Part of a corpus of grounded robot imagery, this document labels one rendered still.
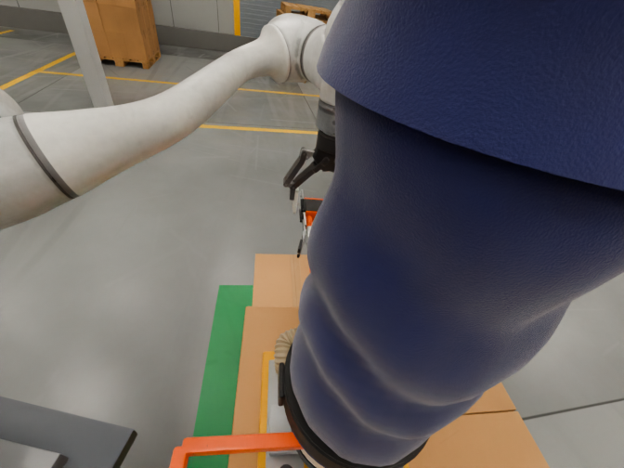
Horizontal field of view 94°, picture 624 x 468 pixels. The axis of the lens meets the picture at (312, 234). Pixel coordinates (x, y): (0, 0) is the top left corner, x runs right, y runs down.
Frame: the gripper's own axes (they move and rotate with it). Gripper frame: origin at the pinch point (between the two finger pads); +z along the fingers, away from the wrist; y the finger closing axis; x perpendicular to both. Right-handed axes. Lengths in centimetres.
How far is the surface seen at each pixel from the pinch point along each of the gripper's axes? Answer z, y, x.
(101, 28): 68, -321, 598
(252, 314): 26.8, -16.3, -13.5
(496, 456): 66, 65, -41
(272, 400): 24.2, -10.5, -36.1
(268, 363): 24.8, -11.5, -28.0
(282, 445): 12.5, -9.2, -46.7
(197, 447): 13, -22, -46
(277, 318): 26.8, -9.5, -14.7
